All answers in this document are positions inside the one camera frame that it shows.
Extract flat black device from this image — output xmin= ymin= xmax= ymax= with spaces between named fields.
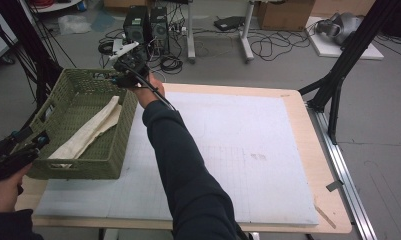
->
xmin=213 ymin=15 xmax=246 ymax=32

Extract coiled black cable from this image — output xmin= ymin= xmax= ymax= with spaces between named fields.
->
xmin=159 ymin=54 xmax=184 ymax=75

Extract aluminium rail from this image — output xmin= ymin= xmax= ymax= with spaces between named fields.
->
xmin=307 ymin=104 xmax=377 ymax=240

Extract large cardboard box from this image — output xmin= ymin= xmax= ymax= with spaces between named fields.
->
xmin=256 ymin=0 xmax=316 ymax=32

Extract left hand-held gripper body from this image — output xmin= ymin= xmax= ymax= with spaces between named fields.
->
xmin=0 ymin=135 xmax=39 ymax=183

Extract thin wooden strip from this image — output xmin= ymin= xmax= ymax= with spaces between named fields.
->
xmin=314 ymin=203 xmax=337 ymax=230

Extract black computer tower green label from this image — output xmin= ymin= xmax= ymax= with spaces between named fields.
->
xmin=122 ymin=5 xmax=151 ymax=62

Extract black metal stand with feet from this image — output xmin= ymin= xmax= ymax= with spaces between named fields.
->
xmin=297 ymin=0 xmax=401 ymax=145

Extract loose black floor cables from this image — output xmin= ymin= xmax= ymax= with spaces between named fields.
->
xmin=247 ymin=29 xmax=311 ymax=62

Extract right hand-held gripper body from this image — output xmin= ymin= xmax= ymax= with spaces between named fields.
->
xmin=108 ymin=41 xmax=151 ymax=88

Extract right hand-held gripper cable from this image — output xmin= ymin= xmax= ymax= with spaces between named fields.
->
xmin=121 ymin=61 xmax=177 ymax=113

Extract green woven basket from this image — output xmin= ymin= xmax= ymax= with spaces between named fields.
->
xmin=16 ymin=68 xmax=141 ymax=180

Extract white foam board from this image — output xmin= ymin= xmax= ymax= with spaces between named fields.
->
xmin=306 ymin=16 xmax=385 ymax=61

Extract white desk leg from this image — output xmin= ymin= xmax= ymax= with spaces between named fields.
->
xmin=186 ymin=0 xmax=197 ymax=64
xmin=240 ymin=0 xmax=256 ymax=63

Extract person's left hand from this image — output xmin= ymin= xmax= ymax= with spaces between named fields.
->
xmin=0 ymin=163 xmax=32 ymax=214

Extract grey headset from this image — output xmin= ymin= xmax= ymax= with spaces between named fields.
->
xmin=315 ymin=12 xmax=362 ymax=46

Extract cream printed cloth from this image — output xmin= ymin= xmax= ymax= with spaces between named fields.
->
xmin=47 ymin=95 xmax=123 ymax=169

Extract person's right hand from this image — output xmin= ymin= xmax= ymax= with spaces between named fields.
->
xmin=131 ymin=73 xmax=166 ymax=109

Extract clear plastic bag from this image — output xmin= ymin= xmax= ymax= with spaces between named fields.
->
xmin=57 ymin=14 xmax=92 ymax=36

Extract grey tape piece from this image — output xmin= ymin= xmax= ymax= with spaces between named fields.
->
xmin=325 ymin=179 xmax=345 ymax=193

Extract black metal stand with cables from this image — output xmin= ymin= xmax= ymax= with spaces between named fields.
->
xmin=0 ymin=0 xmax=64 ymax=109

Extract white grid mat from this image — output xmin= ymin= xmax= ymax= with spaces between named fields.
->
xmin=34 ymin=91 xmax=319 ymax=226

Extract black computer tower round fan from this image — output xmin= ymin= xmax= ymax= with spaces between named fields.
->
xmin=149 ymin=6 xmax=171 ymax=56

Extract small white power supply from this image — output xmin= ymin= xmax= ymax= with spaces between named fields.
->
xmin=112 ymin=38 xmax=126 ymax=54

